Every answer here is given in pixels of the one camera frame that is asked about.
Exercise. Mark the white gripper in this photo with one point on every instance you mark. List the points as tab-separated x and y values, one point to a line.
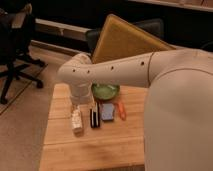
80	94

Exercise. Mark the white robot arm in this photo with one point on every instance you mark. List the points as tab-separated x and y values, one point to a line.
178	112

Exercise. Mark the green ceramic bowl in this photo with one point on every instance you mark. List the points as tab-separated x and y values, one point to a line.
105	92

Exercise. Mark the orange pepper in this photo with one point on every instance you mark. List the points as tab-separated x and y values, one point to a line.
121	110

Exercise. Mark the white plastic bottle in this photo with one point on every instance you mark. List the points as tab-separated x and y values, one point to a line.
76	120

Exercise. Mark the black and white eraser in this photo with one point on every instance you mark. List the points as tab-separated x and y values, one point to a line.
95	116

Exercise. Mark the blue sponge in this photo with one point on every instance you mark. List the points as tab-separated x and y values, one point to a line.
107	113

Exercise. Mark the wooden table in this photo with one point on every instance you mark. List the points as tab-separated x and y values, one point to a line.
113	145

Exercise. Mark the black office chair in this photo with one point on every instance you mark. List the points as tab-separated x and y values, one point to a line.
17	25

